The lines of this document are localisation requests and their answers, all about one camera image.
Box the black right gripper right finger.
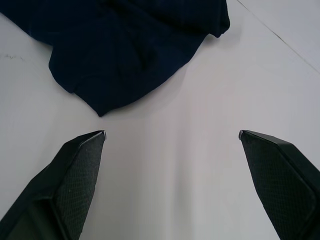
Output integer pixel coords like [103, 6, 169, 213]
[238, 129, 320, 240]

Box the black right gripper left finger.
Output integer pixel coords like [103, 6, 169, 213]
[0, 129, 108, 240]

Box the dark navy zip garment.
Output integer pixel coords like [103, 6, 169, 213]
[0, 0, 231, 117]

